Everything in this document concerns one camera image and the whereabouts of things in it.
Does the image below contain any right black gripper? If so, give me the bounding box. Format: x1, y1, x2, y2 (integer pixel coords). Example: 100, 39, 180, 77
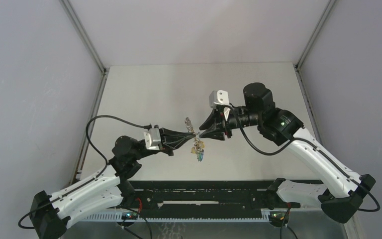
199, 107, 261, 140

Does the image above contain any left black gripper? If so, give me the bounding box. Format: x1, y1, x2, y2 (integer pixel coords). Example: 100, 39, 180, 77
132, 124, 194, 161

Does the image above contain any keyring with coloured keys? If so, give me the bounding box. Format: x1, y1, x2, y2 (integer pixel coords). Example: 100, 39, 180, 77
185, 117, 204, 162

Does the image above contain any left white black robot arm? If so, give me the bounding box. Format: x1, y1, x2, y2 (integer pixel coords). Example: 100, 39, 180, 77
29, 127, 194, 239

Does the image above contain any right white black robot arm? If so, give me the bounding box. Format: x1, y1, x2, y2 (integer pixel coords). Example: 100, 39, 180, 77
200, 82, 376, 224

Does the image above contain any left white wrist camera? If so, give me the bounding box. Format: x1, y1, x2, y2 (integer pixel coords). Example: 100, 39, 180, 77
144, 128, 162, 150

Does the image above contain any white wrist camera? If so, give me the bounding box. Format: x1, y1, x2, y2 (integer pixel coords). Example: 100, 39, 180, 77
144, 128, 162, 150
209, 90, 230, 109

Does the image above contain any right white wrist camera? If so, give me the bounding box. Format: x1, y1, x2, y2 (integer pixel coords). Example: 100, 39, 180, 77
209, 90, 230, 109

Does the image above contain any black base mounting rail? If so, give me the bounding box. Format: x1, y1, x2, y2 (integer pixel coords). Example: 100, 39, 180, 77
71, 179, 323, 220

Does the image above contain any left aluminium frame post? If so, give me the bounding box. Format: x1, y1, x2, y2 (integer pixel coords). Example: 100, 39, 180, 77
59, 0, 107, 183

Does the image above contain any aluminium frame post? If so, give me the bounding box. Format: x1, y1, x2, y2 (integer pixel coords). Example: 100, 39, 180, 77
294, 0, 340, 143
59, 0, 107, 183

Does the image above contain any right aluminium frame post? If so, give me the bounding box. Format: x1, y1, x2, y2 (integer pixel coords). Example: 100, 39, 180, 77
294, 0, 340, 143

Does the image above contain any white slotted cable duct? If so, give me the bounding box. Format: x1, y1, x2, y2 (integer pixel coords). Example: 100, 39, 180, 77
80, 210, 272, 223

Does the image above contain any right black camera cable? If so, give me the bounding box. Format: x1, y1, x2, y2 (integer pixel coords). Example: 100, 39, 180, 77
230, 104, 381, 213

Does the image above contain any black camera cable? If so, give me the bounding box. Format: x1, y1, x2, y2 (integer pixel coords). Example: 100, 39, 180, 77
17, 115, 154, 230
230, 104, 381, 213

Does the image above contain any left black camera cable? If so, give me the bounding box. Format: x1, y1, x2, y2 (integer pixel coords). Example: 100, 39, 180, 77
17, 115, 154, 230

